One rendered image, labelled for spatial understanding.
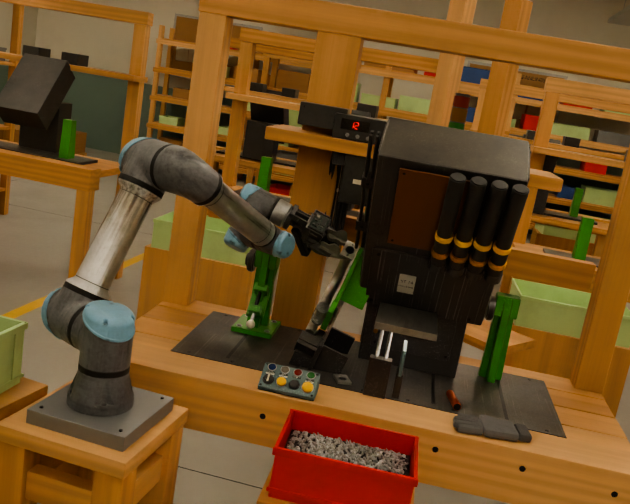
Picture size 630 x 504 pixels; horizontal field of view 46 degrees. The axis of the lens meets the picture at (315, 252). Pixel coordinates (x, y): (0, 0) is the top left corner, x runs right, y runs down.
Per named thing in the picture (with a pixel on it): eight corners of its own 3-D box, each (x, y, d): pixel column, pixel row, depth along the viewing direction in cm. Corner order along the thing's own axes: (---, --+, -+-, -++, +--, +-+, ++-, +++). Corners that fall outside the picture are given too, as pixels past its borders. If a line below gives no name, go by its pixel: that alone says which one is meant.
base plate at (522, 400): (565, 444, 197) (567, 437, 196) (169, 356, 210) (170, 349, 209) (542, 386, 237) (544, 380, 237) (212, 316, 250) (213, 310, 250)
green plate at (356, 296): (354, 327, 209) (386, 261, 204) (327, 314, 210) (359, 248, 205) (358, 316, 220) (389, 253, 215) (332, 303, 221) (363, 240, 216)
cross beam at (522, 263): (589, 291, 243) (596, 265, 241) (208, 216, 258) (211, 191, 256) (586, 288, 247) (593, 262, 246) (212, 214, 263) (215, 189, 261)
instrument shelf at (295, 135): (560, 192, 218) (564, 179, 217) (263, 138, 229) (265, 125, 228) (548, 184, 242) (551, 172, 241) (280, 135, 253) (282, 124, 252)
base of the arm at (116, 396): (104, 423, 165) (108, 381, 163) (52, 401, 171) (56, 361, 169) (146, 401, 179) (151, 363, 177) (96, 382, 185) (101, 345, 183)
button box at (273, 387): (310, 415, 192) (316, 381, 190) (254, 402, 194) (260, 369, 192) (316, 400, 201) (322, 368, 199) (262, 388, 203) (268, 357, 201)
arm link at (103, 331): (97, 377, 165) (103, 319, 162) (63, 355, 173) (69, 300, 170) (141, 367, 174) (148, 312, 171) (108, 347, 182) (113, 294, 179)
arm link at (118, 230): (60, 345, 170) (167, 135, 177) (26, 324, 179) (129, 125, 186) (99, 358, 179) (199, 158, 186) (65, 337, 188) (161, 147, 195)
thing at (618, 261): (602, 394, 239) (684, 90, 219) (162, 301, 257) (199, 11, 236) (596, 384, 248) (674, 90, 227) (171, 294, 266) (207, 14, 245)
